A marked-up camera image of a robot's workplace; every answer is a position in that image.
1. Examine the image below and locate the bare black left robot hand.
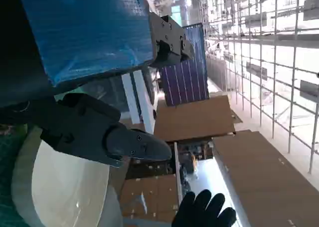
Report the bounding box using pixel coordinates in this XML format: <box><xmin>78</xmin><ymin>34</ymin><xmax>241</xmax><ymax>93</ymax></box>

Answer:
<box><xmin>0</xmin><ymin>0</ymin><xmax>195</xmax><ymax>168</ymax></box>

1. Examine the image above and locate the brown board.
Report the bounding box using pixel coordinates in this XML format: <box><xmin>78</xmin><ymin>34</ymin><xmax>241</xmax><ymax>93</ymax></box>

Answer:
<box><xmin>213</xmin><ymin>129</ymin><xmax>319</xmax><ymax>227</ymax></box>
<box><xmin>153</xmin><ymin>95</ymin><xmax>236</xmax><ymax>142</ymax></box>
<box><xmin>121</xmin><ymin>174</ymin><xmax>180</xmax><ymax>223</ymax></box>

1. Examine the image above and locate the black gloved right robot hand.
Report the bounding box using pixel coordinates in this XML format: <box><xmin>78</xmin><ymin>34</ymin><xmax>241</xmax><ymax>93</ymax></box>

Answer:
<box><xmin>171</xmin><ymin>189</ymin><xmax>237</xmax><ymax>227</ymax></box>

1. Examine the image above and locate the blue striped panel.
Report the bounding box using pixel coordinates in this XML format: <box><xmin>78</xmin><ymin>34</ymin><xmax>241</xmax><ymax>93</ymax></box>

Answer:
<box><xmin>159</xmin><ymin>22</ymin><xmax>210</xmax><ymax>107</ymax></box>

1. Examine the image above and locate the white square plate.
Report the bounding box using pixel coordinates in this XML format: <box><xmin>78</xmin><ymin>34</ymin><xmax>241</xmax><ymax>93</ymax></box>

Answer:
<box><xmin>11</xmin><ymin>126</ymin><xmax>124</xmax><ymax>227</ymax></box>

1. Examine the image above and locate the white frame post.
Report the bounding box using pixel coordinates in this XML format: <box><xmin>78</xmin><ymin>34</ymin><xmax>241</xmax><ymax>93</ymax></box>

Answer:
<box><xmin>121</xmin><ymin>72</ymin><xmax>141</xmax><ymax>124</ymax></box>
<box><xmin>133</xmin><ymin>70</ymin><xmax>157</xmax><ymax>134</ymax></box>

